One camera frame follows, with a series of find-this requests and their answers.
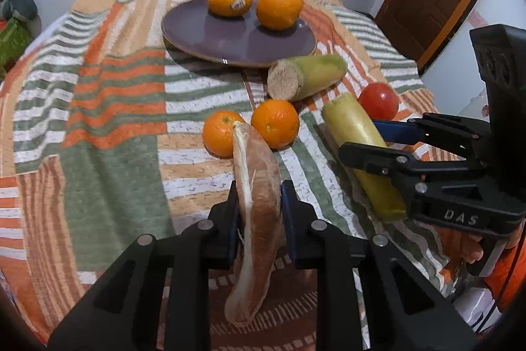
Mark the person's right hand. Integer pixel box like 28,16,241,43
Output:
461,234,486,265

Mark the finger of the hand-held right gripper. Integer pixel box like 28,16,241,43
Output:
373,113,493,148
338,142,486,189

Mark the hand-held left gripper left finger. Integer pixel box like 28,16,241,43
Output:
47,180,243,351

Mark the patchwork striped blanket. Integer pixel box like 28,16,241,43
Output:
0,0,469,351

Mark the orange clothing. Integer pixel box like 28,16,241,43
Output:
479,225,526,314

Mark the bread baguette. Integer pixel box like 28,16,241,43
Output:
225,121,287,327

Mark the white cloth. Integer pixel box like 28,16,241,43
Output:
452,277,500,334

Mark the red tomato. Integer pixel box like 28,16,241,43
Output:
358,83,400,121

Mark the green sugarcane piece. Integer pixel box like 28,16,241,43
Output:
267,54,348,102

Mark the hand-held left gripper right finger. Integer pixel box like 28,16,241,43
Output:
280,180,479,351

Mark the purple plate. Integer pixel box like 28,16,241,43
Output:
161,0,317,68

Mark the yellow sugarcane piece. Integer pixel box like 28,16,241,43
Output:
321,93,407,222

